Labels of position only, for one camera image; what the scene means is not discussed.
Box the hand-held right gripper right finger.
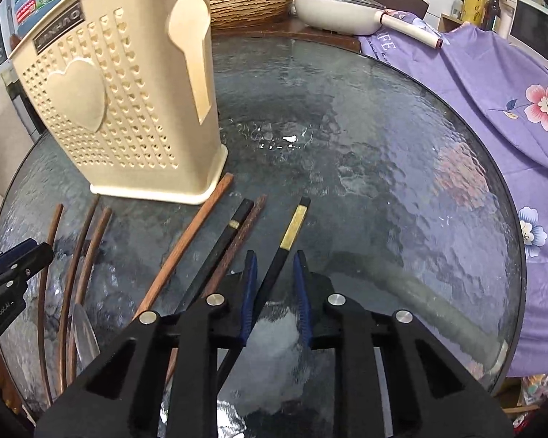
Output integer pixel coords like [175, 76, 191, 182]
[292, 250, 517, 438]

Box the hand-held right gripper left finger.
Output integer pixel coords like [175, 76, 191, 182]
[34, 250, 259, 438]

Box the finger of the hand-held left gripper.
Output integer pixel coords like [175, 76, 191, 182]
[0, 238, 36, 277]
[0, 243, 54, 304]

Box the thin brown chopstick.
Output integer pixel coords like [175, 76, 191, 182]
[68, 208, 113, 386]
[57, 194, 101, 395]
[37, 203, 65, 409]

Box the black chopstick thin gold band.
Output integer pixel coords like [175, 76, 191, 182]
[176, 198, 255, 313]

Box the dark brown wooden chopstick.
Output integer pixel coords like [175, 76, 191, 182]
[163, 195, 268, 386]

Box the black chopstick long gold section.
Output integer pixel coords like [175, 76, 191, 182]
[217, 196, 312, 388]

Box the reddish wooden chopstick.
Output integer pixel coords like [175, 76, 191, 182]
[132, 172, 235, 322]

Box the metal spoon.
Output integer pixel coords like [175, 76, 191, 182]
[71, 303, 101, 375]

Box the cream perforated utensil holder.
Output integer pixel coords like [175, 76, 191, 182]
[7, 0, 229, 206]

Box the beige cloth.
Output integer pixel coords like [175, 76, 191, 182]
[0, 70, 42, 242]

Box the colourful printed bag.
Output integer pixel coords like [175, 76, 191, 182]
[502, 372, 548, 430]

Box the purple floral cloth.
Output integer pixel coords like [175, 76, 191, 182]
[358, 9, 548, 379]

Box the wooden counter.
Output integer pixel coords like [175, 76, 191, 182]
[210, 17, 364, 42]

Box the white pan with lid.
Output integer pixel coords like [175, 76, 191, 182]
[293, 0, 444, 50]

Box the woven basket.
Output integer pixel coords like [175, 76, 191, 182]
[209, 0, 295, 30]

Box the small wooden box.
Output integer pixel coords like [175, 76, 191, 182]
[438, 13, 464, 34]

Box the microwave oven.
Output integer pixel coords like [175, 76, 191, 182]
[509, 0, 548, 55]

